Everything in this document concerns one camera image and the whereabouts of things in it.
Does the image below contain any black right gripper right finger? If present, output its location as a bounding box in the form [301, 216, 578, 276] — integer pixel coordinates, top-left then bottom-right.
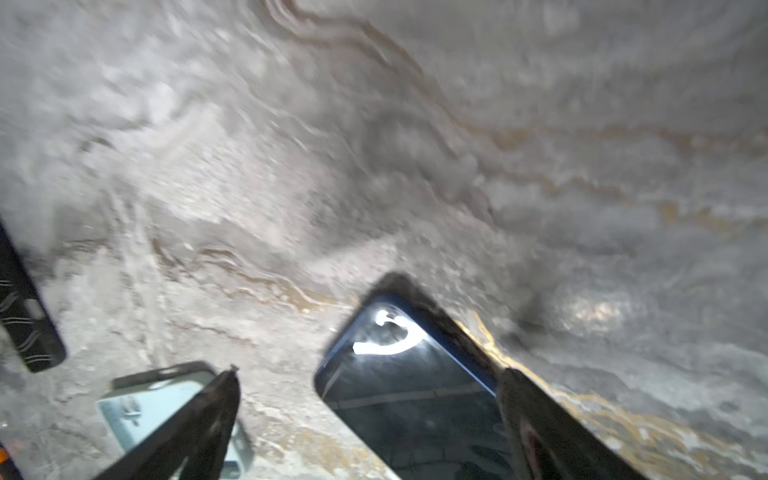
[496, 368, 644, 479]

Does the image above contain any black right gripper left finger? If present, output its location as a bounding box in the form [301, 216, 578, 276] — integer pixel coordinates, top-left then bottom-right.
[92, 365, 242, 480]

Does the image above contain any light blue phone case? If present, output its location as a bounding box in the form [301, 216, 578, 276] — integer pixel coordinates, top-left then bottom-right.
[95, 361, 256, 480]

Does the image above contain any black smartphone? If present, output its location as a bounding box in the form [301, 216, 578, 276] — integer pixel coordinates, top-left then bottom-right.
[314, 272, 514, 479]

